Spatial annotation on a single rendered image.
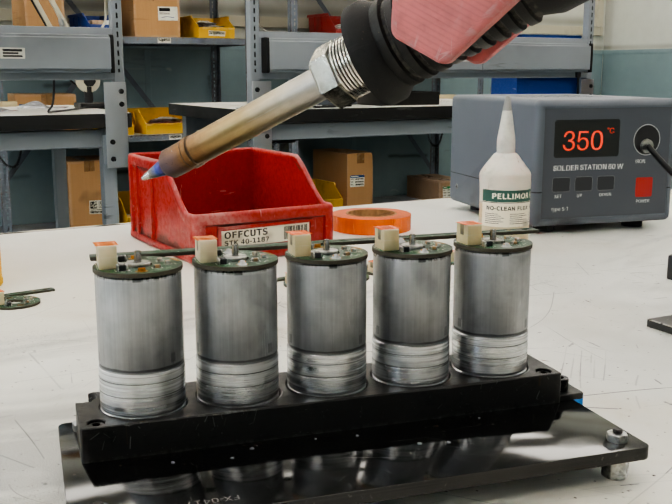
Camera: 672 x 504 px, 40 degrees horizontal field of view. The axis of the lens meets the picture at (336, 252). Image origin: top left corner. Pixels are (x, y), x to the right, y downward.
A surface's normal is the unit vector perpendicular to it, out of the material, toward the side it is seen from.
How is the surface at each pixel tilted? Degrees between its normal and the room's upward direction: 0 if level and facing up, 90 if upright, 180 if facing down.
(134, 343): 90
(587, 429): 0
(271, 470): 0
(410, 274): 90
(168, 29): 90
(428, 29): 99
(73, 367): 0
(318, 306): 90
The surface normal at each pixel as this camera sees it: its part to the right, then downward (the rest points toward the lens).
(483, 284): -0.32, 0.18
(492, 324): -0.07, 0.19
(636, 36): -0.87, 0.10
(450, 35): -0.51, 0.31
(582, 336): 0.00, -0.98
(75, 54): 0.49, 0.17
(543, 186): 0.29, 0.18
